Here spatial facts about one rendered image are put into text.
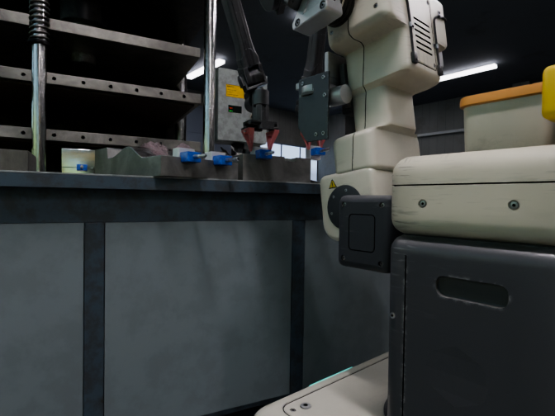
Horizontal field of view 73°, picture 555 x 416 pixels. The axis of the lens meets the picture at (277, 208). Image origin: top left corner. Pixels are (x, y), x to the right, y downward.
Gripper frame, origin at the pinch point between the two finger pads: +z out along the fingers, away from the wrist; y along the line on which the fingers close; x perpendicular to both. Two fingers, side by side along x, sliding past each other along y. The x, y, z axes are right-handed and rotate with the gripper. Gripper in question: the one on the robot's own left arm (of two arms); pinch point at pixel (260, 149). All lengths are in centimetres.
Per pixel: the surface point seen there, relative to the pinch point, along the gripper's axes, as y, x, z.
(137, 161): 39.0, -0.6, 5.8
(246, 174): 5.6, 1.7, 8.7
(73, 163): 58, -78, 1
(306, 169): -17.4, 1.6, 6.1
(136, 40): 30, -82, -61
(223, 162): 16.6, 10.7, 6.0
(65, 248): 57, 4, 30
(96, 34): 48, -82, -60
